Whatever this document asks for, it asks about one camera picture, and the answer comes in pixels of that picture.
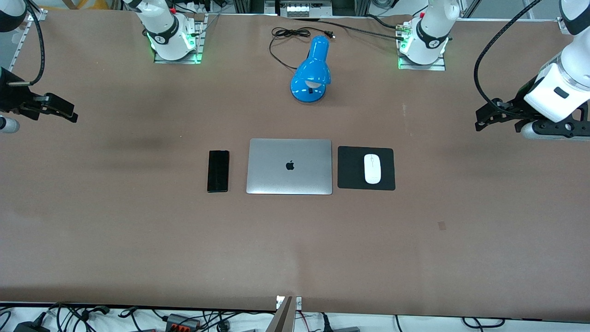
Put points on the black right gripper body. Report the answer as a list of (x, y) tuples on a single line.
[(10, 96)]

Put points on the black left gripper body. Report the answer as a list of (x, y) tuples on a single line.
[(522, 101)]

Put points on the white computer mouse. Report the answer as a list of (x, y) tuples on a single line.
[(372, 168)]

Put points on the black phone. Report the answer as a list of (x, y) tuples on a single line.
[(218, 171)]

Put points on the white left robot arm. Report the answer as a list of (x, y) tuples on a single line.
[(433, 27)]

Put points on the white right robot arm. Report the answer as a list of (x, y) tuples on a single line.
[(161, 25)]

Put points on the black mouse pad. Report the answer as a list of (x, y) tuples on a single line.
[(351, 168)]

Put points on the brown tape patch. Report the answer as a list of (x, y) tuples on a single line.
[(442, 225)]

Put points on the blue desk lamp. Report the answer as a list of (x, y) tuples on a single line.
[(313, 64)]

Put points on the silver laptop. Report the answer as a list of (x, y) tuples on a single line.
[(289, 177)]

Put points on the grey terminal block box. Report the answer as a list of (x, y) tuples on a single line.
[(304, 8)]

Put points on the black power adapter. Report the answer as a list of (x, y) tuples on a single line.
[(32, 326)]

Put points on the grey box with orange connectors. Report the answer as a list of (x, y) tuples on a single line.
[(183, 321)]

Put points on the aluminium rail strip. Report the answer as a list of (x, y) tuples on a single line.
[(20, 39)]

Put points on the aluminium arm base plate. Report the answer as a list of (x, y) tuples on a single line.
[(197, 44), (440, 64)]

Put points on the grey camera stand pole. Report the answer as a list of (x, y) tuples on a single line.
[(285, 316)]

